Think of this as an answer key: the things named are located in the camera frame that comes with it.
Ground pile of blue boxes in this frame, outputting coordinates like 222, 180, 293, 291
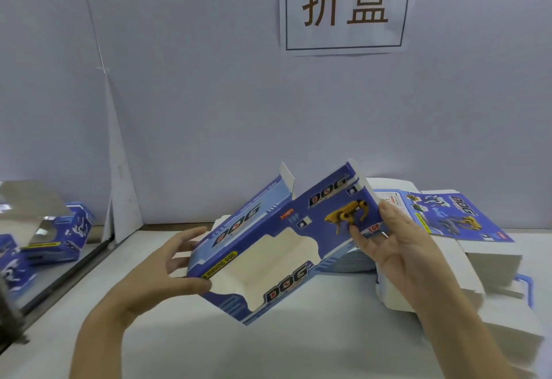
0, 178, 97, 302

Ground person's left hand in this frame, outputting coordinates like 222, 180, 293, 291
112, 225, 213, 317

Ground white paper wall sign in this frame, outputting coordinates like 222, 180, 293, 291
278, 0, 417, 57

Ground person's right forearm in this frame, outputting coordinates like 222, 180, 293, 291
414, 286, 520, 379

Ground stack of boxes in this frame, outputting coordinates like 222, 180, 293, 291
369, 177, 547, 369
210, 212, 381, 274

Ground person's left forearm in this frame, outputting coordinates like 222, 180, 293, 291
69, 295, 141, 379

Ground blue dog-print cardboard box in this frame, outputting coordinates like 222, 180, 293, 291
186, 161, 388, 326

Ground person's right hand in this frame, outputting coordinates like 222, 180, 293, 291
347, 199, 451, 312

